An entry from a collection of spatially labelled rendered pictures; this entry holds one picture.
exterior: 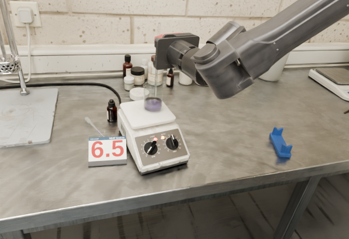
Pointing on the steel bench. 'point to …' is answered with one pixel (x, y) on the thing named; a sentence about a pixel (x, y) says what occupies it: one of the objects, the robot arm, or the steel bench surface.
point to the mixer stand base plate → (27, 117)
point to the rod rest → (282, 147)
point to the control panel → (168, 154)
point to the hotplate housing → (122, 123)
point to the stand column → (13, 38)
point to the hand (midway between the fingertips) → (158, 40)
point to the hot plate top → (135, 107)
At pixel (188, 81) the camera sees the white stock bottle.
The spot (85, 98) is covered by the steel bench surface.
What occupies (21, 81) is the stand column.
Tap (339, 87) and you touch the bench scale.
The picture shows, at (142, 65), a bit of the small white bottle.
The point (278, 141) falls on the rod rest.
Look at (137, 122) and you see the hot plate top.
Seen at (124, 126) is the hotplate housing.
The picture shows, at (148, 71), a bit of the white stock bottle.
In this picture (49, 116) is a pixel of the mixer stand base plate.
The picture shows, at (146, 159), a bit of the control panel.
